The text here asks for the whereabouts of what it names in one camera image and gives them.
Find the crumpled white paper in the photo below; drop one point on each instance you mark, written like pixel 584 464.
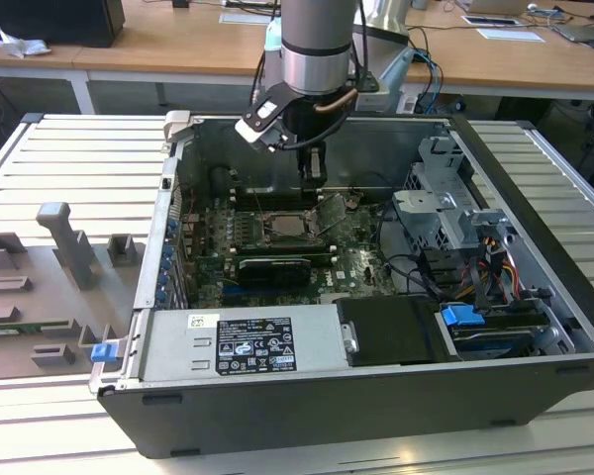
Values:
pixel 22 44

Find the CPU socket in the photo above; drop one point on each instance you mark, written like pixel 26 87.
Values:
pixel 297 240

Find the silver power supply unit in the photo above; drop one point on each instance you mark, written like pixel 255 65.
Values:
pixel 178 346

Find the black plastic shroud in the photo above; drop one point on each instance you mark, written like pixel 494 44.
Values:
pixel 391 326

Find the beige cardboard box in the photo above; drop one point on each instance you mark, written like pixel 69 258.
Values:
pixel 495 6

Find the wooden desk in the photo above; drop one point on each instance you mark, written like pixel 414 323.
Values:
pixel 143 54

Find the black graphics card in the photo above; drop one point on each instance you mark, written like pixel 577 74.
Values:
pixel 277 274

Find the small white box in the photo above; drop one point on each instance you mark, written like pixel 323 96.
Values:
pixel 409 105

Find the hard disk in blue carrier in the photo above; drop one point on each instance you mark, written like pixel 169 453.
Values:
pixel 460 316

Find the blue expansion slot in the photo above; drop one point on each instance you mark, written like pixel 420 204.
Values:
pixel 237 289

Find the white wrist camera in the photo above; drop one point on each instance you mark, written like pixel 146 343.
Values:
pixel 257 123

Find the green RAM stick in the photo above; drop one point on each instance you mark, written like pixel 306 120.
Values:
pixel 25 327

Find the white paper sheet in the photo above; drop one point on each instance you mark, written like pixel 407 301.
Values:
pixel 510 34

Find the black open PC case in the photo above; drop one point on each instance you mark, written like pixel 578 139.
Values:
pixel 326 415

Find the blue plastic latch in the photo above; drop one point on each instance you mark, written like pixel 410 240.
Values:
pixel 104 353

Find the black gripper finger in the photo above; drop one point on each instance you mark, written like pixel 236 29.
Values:
pixel 317 183

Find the silver CPU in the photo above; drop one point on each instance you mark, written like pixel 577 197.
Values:
pixel 289 226

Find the grey metal disk bay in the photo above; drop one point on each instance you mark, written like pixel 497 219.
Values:
pixel 435 222

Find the grey laptop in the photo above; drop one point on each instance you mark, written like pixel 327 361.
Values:
pixel 579 32

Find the black box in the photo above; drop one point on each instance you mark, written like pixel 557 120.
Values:
pixel 54 22

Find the black RAM slot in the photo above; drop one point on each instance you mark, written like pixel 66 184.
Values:
pixel 282 251
pixel 277 206
pixel 277 201
pixel 282 243
pixel 277 197
pixel 282 247
pixel 272 192
pixel 282 255

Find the metal rear port block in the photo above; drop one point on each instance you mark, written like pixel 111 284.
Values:
pixel 190 220

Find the green motherboard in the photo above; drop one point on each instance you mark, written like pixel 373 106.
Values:
pixel 356 267

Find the grey parts rack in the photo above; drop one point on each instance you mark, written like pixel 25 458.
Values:
pixel 104 292

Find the grey plastic case latch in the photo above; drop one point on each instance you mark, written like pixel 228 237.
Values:
pixel 175 126

